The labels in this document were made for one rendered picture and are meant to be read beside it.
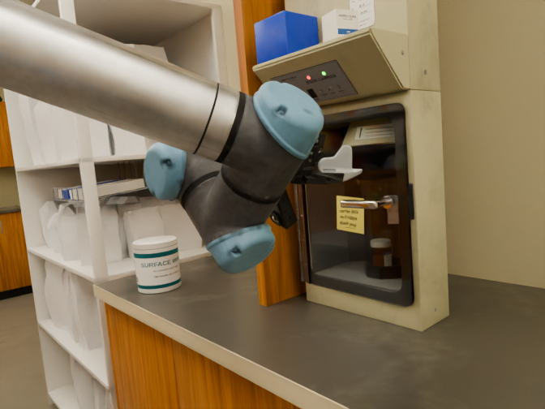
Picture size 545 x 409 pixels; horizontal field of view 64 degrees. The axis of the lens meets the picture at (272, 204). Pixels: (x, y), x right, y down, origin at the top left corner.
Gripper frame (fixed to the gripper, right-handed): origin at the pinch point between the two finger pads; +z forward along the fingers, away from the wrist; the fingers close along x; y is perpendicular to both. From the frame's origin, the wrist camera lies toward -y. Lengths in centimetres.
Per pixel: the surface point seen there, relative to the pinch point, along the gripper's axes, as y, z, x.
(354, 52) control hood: 19.0, 5.3, 6.0
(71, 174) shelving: -77, 19, 203
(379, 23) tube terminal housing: 24.8, 14.9, 9.3
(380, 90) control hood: 13.1, 11.9, 3.0
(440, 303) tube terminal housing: -26.0, 22.5, -17.1
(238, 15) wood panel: 21.8, 5.9, 42.8
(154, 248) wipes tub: -43, -6, 53
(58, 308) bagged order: -132, -4, 154
